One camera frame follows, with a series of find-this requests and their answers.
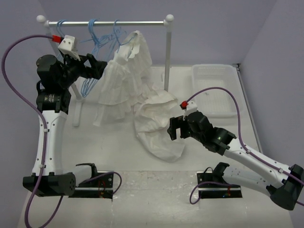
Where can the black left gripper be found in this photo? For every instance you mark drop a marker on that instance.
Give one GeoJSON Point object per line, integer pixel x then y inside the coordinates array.
{"type": "Point", "coordinates": [97, 68]}

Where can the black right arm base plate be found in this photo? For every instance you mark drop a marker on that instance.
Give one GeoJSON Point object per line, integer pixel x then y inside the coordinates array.
{"type": "Point", "coordinates": [212, 188]}

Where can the white skirt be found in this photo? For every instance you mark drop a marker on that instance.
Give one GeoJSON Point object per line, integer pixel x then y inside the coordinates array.
{"type": "Point", "coordinates": [152, 115]}

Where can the white clothes rack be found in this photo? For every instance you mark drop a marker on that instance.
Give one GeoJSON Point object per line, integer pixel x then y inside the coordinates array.
{"type": "Point", "coordinates": [167, 23]}

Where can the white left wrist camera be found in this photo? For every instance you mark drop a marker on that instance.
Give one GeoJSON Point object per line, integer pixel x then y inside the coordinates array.
{"type": "Point", "coordinates": [68, 46]}

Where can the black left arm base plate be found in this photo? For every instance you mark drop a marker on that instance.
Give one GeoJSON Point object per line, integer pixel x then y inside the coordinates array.
{"type": "Point", "coordinates": [101, 188]}

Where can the white hanging garment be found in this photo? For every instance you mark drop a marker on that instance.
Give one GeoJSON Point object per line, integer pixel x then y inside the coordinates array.
{"type": "Point", "coordinates": [122, 82]}

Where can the white plastic basket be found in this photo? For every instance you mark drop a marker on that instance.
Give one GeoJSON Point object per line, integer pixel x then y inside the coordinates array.
{"type": "Point", "coordinates": [216, 102]}

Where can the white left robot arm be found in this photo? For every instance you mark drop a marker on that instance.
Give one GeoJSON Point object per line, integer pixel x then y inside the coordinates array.
{"type": "Point", "coordinates": [48, 177]}

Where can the blue hanger holding garment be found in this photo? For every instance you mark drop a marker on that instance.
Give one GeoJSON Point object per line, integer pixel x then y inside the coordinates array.
{"type": "Point", "coordinates": [117, 36]}

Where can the blue wire hanger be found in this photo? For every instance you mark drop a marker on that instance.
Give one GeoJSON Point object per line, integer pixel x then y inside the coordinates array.
{"type": "Point", "coordinates": [61, 33]}

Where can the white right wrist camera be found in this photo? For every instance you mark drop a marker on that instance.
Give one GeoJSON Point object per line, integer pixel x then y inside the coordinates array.
{"type": "Point", "coordinates": [188, 108]}

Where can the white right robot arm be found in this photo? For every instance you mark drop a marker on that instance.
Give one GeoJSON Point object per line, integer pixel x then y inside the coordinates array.
{"type": "Point", "coordinates": [281, 182]}

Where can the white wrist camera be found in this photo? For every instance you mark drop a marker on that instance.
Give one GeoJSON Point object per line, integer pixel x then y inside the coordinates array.
{"type": "Point", "coordinates": [68, 46]}
{"type": "Point", "coordinates": [188, 108]}

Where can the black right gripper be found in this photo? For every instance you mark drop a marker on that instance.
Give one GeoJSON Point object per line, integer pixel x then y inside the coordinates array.
{"type": "Point", "coordinates": [175, 123]}

